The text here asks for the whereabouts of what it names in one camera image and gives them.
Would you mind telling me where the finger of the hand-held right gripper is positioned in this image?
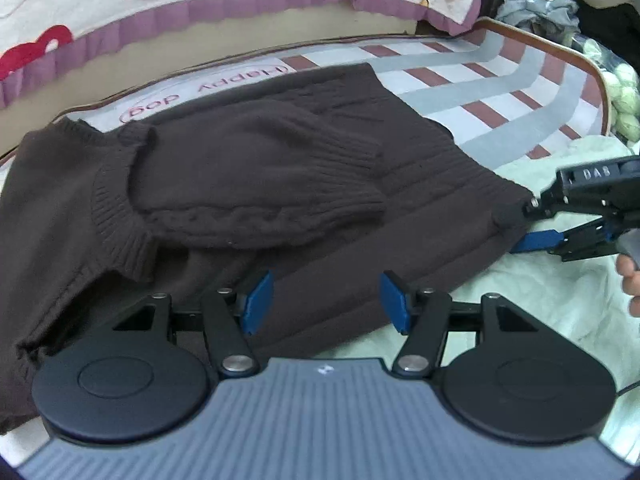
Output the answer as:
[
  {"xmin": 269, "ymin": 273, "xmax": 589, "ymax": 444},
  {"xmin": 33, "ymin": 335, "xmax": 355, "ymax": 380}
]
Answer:
[
  {"xmin": 521, "ymin": 181, "xmax": 621, "ymax": 219},
  {"xmin": 509, "ymin": 216, "xmax": 620, "ymax": 263}
]

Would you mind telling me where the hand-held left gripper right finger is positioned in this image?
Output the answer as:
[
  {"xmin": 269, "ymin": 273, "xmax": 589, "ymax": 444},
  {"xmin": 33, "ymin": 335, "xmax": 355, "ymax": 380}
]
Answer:
[{"xmin": 380, "ymin": 270, "xmax": 538, "ymax": 380}]

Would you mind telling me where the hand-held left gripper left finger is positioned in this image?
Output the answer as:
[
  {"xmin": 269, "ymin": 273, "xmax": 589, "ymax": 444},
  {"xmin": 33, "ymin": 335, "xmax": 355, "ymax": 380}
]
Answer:
[{"xmin": 112, "ymin": 270, "xmax": 275, "ymax": 379}]

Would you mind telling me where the dark brown knit sweater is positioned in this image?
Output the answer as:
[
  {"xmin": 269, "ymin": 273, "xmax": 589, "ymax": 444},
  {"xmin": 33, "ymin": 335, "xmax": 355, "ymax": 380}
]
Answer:
[{"xmin": 0, "ymin": 62, "xmax": 533, "ymax": 436}]

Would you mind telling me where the pile of assorted clothes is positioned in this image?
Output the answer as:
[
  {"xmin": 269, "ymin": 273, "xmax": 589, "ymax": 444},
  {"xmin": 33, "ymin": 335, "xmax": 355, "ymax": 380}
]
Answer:
[{"xmin": 477, "ymin": 0, "xmax": 640, "ymax": 61}]

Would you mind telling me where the person's right hand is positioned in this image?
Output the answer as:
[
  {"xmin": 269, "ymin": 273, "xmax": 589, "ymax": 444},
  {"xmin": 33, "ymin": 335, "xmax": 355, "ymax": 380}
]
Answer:
[{"xmin": 615, "ymin": 252, "xmax": 640, "ymax": 318}]

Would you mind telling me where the pale green cloth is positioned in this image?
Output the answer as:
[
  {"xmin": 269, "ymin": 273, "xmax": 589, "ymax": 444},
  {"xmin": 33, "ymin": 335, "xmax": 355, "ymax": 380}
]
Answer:
[{"xmin": 345, "ymin": 132, "xmax": 640, "ymax": 461}]

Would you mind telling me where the bag of pale green balls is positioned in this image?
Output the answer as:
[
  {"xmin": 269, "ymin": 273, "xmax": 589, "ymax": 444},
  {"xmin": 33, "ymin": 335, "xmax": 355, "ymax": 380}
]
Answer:
[{"xmin": 575, "ymin": 35, "xmax": 640, "ymax": 141}]

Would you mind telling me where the beige bed base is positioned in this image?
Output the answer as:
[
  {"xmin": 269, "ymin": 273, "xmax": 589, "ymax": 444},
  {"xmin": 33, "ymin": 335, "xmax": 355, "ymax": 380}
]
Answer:
[{"xmin": 0, "ymin": 0, "xmax": 426, "ymax": 161}]

